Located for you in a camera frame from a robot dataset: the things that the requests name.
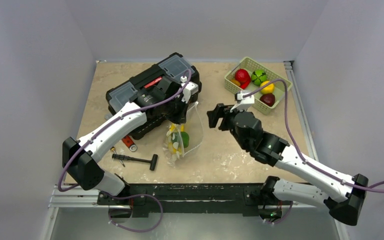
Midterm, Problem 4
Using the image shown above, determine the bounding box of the green toy pepper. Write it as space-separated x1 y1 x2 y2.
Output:
179 131 190 148

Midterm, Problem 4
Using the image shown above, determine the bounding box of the clear zip top bag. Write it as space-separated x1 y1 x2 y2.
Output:
163 101 204 166

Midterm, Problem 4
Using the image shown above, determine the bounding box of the yellow toy banana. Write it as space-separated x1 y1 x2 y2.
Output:
166 123 184 158

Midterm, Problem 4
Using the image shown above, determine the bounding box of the dark red toy fruit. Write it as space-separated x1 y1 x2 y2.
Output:
259 93 276 107

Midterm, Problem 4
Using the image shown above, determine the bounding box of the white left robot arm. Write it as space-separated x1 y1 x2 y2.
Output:
61 76 199 205

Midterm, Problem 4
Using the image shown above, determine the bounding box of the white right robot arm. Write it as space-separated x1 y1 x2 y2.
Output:
206 103 369 226

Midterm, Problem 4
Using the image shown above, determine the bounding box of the black plastic toolbox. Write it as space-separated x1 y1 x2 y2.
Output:
105 52 202 140

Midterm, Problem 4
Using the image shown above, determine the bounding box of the orange toy fruit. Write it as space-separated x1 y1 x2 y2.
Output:
230 79 241 87

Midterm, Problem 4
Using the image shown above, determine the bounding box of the red toy chili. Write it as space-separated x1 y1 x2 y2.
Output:
240 80 251 90

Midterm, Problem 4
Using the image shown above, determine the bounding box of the red toy apple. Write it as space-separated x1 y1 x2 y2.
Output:
234 68 251 84

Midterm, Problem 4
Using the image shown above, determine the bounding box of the green plastic basket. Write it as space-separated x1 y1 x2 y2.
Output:
224 57 293 115

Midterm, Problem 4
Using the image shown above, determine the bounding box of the yellow toy lemon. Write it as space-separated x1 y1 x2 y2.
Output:
260 80 275 95

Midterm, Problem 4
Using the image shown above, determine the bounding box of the black rubber mallet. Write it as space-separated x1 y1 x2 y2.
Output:
119 154 159 171

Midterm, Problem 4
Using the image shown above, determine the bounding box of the green toy ball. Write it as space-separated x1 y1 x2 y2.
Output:
250 69 267 87

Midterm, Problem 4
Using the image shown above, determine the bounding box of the red adjustable wrench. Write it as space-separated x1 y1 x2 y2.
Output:
121 135 138 152

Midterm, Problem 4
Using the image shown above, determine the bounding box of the yellow black screwdriver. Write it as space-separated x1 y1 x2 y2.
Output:
110 146 126 168

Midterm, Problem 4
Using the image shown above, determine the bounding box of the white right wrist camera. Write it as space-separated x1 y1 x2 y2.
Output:
230 91 255 113

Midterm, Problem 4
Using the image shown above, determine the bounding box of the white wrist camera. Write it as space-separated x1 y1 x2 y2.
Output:
180 76 199 104
230 91 255 113

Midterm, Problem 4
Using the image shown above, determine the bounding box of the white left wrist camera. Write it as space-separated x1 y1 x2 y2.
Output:
180 76 199 104

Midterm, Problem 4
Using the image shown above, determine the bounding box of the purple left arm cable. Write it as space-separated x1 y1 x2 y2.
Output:
57 68 193 192

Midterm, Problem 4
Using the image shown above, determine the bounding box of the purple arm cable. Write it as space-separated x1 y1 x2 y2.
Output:
57 68 193 192
241 78 384 194

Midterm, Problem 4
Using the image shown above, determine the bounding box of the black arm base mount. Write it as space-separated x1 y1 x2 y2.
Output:
97 176 291 220

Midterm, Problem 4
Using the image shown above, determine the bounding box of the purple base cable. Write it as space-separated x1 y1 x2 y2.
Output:
108 193 164 233

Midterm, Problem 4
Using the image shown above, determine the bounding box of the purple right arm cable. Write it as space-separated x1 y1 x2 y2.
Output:
241 78 384 194

